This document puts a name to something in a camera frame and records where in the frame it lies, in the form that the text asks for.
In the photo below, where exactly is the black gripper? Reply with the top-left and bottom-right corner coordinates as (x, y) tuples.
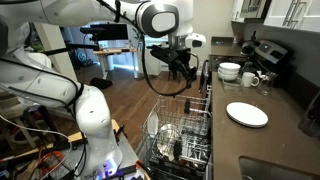
(168, 49), (198, 83)

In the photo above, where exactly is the small white plate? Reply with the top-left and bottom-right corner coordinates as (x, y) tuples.
(146, 111), (160, 138)

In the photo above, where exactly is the dark hanging towel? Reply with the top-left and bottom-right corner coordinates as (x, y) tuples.
(198, 59), (210, 95)

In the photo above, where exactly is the white ceramic bowl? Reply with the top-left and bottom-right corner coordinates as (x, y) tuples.
(218, 69), (240, 79)
(218, 61), (242, 75)
(217, 72), (240, 83)

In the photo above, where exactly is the clear drinking glasses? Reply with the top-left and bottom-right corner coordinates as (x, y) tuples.
(219, 77), (245, 95)

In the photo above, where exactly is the white mug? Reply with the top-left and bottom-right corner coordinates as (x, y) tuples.
(241, 71), (260, 88)

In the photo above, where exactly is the black kitchen utensil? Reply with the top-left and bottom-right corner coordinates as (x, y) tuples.
(172, 139), (184, 162)

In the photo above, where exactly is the wooden desk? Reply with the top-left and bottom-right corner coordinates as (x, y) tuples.
(93, 47), (141, 80)

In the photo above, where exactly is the clear glass jar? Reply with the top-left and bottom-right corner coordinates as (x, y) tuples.
(258, 71), (277, 97)

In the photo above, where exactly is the narrow white upper cabinet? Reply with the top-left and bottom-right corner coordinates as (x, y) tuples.
(230, 0), (246, 24)

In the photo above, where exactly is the computer monitor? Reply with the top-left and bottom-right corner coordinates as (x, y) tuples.
(79, 22), (129, 43)

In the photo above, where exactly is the black floor bag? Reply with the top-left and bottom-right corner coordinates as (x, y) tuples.
(89, 77), (114, 90)

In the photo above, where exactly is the black clamp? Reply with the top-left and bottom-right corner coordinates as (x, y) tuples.
(114, 124), (127, 138)

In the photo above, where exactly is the stainless microwave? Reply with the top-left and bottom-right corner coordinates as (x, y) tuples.
(239, 0), (272, 20)

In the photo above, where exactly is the black cutlery basket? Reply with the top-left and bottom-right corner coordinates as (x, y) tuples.
(148, 154), (209, 180)

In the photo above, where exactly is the kitchen sink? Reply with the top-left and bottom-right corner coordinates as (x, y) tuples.
(238, 154), (320, 180)

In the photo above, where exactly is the wooden board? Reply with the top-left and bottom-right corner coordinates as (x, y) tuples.
(0, 119), (122, 168)

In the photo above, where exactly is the black metal stand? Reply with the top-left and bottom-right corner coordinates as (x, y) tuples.
(19, 104), (64, 151)

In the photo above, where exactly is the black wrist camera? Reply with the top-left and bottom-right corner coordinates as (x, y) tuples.
(149, 44), (181, 66)

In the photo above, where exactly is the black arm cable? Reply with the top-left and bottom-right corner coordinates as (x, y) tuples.
(0, 0), (201, 178)

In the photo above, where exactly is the wire dishwasher rack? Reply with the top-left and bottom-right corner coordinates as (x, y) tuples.
(139, 94), (214, 180)

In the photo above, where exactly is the orange handled tool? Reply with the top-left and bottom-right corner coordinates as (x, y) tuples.
(134, 159), (152, 180)

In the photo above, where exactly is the orange cable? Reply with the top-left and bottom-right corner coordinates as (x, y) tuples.
(36, 150), (65, 174)

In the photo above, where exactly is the thin white cable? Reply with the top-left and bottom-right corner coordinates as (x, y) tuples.
(0, 114), (73, 180)

